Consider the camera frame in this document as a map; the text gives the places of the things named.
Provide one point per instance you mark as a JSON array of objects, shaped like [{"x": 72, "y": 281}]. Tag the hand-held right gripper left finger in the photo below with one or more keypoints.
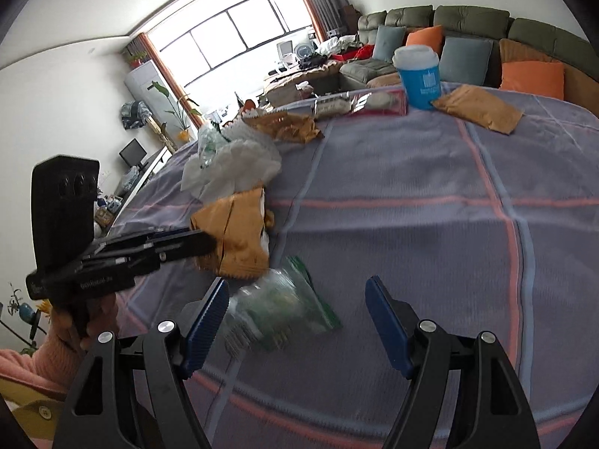
[{"x": 206, "y": 332}]

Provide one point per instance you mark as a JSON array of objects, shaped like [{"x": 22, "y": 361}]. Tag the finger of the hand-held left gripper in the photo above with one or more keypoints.
[
  {"x": 187, "y": 245},
  {"x": 140, "y": 237}
]

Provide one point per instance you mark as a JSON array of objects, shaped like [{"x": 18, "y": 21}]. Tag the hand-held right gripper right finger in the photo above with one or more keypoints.
[{"x": 388, "y": 322}]

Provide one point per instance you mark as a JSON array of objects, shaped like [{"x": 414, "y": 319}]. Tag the orange snack packet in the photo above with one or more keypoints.
[{"x": 238, "y": 234}]

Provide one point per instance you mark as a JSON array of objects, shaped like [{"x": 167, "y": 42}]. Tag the green-edged clear wrapper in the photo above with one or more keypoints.
[{"x": 281, "y": 304}]

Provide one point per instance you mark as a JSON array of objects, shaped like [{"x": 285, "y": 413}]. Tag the person's left forearm pink sleeve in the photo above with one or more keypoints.
[{"x": 28, "y": 365}]

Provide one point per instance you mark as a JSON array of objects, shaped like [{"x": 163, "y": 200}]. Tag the person's left hand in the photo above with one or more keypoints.
[{"x": 63, "y": 327}]

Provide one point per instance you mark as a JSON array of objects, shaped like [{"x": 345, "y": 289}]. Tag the white tv cabinet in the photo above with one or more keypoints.
[{"x": 149, "y": 173}]

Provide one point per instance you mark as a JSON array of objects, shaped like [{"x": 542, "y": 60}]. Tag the black monitor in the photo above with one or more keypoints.
[{"x": 132, "y": 153}]

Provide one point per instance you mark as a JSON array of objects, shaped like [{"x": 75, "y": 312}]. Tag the white plastic bag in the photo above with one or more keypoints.
[{"x": 238, "y": 159}]

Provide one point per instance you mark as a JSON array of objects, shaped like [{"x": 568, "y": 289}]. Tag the wooden stand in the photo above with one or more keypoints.
[{"x": 161, "y": 135}]

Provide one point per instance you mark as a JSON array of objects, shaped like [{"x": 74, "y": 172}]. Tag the clear wrapper green print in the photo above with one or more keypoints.
[{"x": 208, "y": 142}]

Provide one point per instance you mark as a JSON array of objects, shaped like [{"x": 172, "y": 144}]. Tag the yellow wrapped flower pot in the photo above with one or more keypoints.
[{"x": 183, "y": 135}]

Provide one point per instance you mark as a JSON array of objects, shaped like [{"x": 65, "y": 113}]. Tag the blue vase with plant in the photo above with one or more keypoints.
[{"x": 27, "y": 312}]

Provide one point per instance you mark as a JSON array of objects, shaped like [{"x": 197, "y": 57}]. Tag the dark bundled bag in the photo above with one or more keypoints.
[{"x": 135, "y": 114}]

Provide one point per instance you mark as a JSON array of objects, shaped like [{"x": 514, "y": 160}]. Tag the large leafy plant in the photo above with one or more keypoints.
[{"x": 175, "y": 103}]

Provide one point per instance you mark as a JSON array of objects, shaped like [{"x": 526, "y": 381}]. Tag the grey plaid blanket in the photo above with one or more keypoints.
[{"x": 397, "y": 173}]

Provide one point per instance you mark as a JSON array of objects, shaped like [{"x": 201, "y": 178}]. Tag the white standing air conditioner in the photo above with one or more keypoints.
[{"x": 145, "y": 79}]

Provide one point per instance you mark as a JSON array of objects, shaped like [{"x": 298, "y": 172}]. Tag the brown crumpled snack bag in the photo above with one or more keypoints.
[{"x": 290, "y": 127}]

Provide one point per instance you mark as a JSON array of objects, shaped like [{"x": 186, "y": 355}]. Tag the potted plant red pot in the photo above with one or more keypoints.
[{"x": 135, "y": 56}]

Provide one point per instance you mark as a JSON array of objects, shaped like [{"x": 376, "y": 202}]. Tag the yellow garment with button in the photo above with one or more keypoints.
[{"x": 32, "y": 418}]

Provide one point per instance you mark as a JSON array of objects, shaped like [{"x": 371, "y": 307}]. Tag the white and brown snack pack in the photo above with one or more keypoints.
[{"x": 330, "y": 106}]

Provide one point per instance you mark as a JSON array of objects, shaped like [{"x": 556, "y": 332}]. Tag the cluttered coffee table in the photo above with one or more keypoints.
[{"x": 299, "y": 75}]

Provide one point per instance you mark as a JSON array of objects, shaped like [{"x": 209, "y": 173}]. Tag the white chair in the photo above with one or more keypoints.
[{"x": 286, "y": 54}]

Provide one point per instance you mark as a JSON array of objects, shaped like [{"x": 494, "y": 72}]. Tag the large window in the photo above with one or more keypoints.
[{"x": 234, "y": 32}]

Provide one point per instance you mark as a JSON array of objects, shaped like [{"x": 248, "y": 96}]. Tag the red snack wrapper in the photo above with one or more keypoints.
[{"x": 374, "y": 103}]

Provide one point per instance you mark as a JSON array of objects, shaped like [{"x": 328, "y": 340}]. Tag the black clothes pile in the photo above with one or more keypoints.
[{"x": 313, "y": 61}]

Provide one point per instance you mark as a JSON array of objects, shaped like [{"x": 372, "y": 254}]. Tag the white washing machine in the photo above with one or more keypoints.
[{"x": 306, "y": 49}]

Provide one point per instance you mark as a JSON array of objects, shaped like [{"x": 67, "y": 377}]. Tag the brown paper packet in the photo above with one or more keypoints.
[{"x": 477, "y": 110}]

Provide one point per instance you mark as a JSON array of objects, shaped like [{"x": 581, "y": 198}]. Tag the blue cup white lid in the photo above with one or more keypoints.
[{"x": 419, "y": 84}]

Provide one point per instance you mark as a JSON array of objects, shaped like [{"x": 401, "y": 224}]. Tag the brown seat pad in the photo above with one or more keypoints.
[{"x": 383, "y": 80}]

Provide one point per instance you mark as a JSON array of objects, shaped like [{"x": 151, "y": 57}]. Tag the red cloth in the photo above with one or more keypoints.
[{"x": 362, "y": 51}]

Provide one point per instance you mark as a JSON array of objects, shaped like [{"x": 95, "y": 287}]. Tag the grey-blue cushion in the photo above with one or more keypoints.
[
  {"x": 388, "y": 42},
  {"x": 465, "y": 61}
]

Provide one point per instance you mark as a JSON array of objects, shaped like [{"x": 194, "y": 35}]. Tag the orange cushion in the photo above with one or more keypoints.
[
  {"x": 423, "y": 37},
  {"x": 531, "y": 79}
]

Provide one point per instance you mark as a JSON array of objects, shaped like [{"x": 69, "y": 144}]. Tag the green sofa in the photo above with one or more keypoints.
[{"x": 468, "y": 18}]

